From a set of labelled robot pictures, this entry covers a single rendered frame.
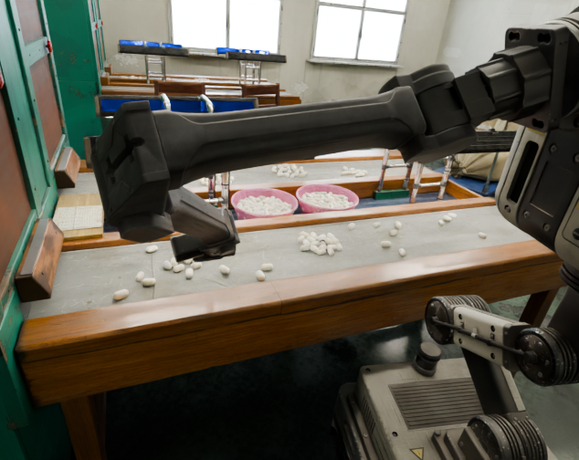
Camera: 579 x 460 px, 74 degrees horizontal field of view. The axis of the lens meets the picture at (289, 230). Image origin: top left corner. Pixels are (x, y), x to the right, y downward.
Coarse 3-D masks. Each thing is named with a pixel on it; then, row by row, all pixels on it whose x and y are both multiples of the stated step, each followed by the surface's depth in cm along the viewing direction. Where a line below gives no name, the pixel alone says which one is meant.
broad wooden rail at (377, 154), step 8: (344, 152) 225; (352, 152) 226; (360, 152) 228; (368, 152) 229; (376, 152) 231; (392, 152) 233; (400, 152) 235; (80, 160) 178; (312, 160) 210; (320, 160) 212; (328, 160) 214; (336, 160) 215; (344, 160) 217; (352, 160) 219; (360, 160) 221; (368, 160) 223; (80, 168) 169
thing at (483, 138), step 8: (480, 136) 141; (488, 136) 142; (496, 136) 143; (504, 136) 145; (512, 136) 146; (472, 144) 139; (480, 144) 140; (488, 144) 142; (496, 144) 143; (504, 144) 144; (464, 152) 138; (472, 152) 139; (480, 152) 141
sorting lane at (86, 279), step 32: (384, 224) 151; (416, 224) 154; (448, 224) 156; (480, 224) 159; (64, 256) 113; (96, 256) 115; (128, 256) 116; (160, 256) 118; (256, 256) 122; (288, 256) 124; (320, 256) 126; (352, 256) 127; (384, 256) 129; (416, 256) 131; (64, 288) 101; (96, 288) 102; (128, 288) 103; (160, 288) 104; (192, 288) 105
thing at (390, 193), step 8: (384, 152) 180; (384, 160) 181; (384, 168) 182; (408, 168) 188; (408, 176) 190; (376, 192) 188; (384, 192) 189; (392, 192) 190; (400, 192) 193; (408, 192) 194
